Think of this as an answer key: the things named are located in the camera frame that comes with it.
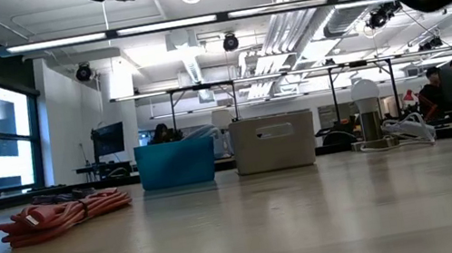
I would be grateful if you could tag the overhead light bar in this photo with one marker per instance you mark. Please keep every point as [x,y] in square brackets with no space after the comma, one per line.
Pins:
[190,21]

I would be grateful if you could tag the red desk lamp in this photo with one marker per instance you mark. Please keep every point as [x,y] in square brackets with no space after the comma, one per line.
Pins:
[408,96]

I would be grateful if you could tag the brass lamp with white bulb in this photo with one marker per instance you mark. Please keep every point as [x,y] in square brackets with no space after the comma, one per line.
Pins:
[366,96]

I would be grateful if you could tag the black computer monitor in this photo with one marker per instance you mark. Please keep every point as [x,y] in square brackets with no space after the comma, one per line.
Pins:
[109,141]

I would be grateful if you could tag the long hanging light bar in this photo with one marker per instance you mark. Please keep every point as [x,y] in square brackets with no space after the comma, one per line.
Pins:
[290,73]

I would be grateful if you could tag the dark office desk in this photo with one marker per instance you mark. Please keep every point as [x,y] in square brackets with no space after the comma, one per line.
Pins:
[102,168]

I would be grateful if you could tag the blue plastic bin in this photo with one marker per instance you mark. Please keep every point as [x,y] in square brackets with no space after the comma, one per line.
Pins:
[177,164]

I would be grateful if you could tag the beige plastic bin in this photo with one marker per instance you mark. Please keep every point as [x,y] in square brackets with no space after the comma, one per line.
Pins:
[276,150]

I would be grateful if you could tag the black ceiling camera cluster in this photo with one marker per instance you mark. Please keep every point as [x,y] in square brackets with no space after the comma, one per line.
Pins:
[382,15]

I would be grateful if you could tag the black metal workstation frame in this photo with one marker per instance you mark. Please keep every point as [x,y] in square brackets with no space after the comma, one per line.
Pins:
[234,97]
[394,84]

